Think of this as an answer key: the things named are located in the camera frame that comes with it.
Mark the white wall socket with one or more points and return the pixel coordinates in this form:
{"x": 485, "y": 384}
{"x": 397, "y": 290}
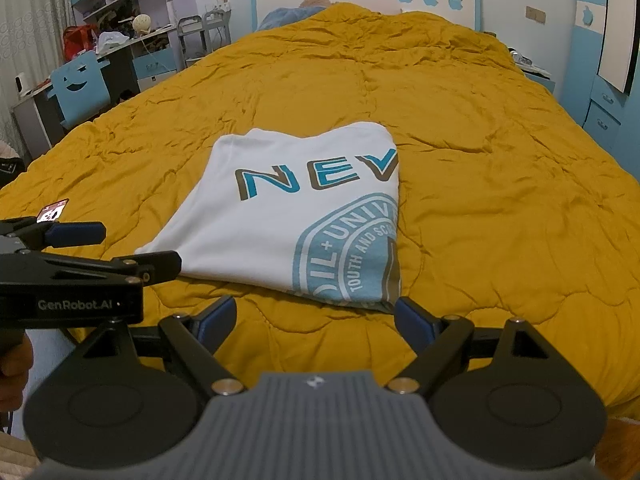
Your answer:
{"x": 223, "y": 6}

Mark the red bag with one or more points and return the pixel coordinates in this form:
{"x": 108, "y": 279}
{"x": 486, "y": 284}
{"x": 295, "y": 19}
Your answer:
{"x": 79, "y": 39}

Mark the blue and white cabinet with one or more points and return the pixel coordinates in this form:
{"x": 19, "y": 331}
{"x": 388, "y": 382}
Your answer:
{"x": 602, "y": 110}

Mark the white panel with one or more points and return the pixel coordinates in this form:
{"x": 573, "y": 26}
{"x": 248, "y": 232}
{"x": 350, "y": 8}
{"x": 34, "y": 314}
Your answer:
{"x": 620, "y": 25}

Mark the mustard yellow quilted blanket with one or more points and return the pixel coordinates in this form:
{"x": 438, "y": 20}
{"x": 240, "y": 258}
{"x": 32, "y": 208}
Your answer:
{"x": 500, "y": 185}

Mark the blue nightstand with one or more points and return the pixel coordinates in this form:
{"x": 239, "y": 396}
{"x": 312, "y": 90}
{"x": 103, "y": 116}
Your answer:
{"x": 537, "y": 74}

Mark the cream round ball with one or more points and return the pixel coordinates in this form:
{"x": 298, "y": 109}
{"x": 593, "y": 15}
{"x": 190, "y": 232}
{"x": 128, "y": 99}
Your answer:
{"x": 142, "y": 23}

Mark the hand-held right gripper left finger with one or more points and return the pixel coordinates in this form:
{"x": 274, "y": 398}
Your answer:
{"x": 220, "y": 316}

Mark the white printed t-shirt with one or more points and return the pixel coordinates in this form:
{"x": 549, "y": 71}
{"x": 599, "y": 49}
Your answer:
{"x": 280, "y": 210}

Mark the person's left hand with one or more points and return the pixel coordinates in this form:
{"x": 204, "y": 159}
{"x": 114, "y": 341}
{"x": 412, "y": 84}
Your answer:
{"x": 12, "y": 372}

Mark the wall switch plate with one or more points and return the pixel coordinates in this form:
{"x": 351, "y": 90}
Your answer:
{"x": 535, "y": 14}

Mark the blue pillow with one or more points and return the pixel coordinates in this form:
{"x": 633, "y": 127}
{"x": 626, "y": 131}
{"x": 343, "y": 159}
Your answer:
{"x": 287, "y": 14}

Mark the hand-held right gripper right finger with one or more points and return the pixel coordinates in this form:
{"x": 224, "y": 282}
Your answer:
{"x": 411, "y": 321}

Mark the small red card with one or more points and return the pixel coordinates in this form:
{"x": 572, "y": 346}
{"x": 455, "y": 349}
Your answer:
{"x": 52, "y": 211}

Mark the grey desk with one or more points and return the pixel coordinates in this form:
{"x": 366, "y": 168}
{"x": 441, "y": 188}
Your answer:
{"x": 120, "y": 67}

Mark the white crumpled bag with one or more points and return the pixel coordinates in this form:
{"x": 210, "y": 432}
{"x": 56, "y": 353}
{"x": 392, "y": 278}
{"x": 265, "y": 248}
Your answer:
{"x": 113, "y": 40}

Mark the grey trolley rack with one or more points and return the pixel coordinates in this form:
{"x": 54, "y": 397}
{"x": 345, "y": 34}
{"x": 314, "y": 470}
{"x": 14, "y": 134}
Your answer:
{"x": 205, "y": 37}

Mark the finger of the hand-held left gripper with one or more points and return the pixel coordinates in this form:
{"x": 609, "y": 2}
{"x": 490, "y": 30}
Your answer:
{"x": 75, "y": 234}
{"x": 120, "y": 266}

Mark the small white camera device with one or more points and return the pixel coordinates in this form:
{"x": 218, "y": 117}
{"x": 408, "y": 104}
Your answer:
{"x": 22, "y": 83}

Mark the blue smiley-face chair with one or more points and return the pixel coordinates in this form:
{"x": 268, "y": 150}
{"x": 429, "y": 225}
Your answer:
{"x": 80, "y": 90}

